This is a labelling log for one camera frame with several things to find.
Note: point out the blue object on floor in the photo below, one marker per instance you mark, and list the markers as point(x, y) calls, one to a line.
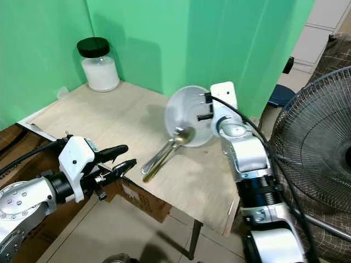
point(281, 95)

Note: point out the translucent white bowl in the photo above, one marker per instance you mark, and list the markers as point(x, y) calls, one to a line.
point(185, 109)

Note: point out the glass jar with black lid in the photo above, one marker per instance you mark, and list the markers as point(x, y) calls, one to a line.
point(100, 73)

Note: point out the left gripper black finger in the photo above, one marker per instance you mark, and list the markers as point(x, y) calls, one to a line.
point(112, 152)
point(122, 169)

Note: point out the brass-coloured metal spoon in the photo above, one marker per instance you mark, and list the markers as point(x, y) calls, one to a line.
point(162, 159)

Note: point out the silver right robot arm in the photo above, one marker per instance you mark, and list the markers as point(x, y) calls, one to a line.
point(255, 164)

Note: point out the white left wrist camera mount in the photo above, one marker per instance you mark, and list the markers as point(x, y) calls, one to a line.
point(78, 160)

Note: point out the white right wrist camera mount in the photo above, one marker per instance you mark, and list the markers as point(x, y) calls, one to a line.
point(225, 98)

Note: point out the small brown cardboard box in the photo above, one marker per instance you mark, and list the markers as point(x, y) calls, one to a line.
point(145, 200)

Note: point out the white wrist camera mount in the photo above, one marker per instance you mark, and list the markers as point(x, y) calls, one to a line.
point(78, 160)
point(225, 98)

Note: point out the green backdrop screen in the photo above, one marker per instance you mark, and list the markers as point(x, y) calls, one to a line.
point(175, 38)

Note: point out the large printed cardboard box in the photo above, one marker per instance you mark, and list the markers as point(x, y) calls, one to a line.
point(19, 145)

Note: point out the black table leg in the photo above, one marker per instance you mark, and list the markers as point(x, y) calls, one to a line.
point(194, 238)

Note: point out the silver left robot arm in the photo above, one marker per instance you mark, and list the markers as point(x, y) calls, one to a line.
point(22, 211)

